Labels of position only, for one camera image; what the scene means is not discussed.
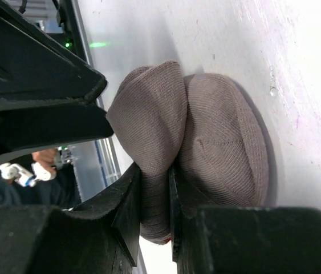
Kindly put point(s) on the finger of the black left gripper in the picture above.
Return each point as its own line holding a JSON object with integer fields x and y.
{"x": 48, "y": 91}

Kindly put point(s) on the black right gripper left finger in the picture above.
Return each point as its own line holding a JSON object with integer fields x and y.
{"x": 101, "y": 235}

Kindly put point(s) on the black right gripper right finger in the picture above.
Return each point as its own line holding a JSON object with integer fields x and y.
{"x": 211, "y": 238}

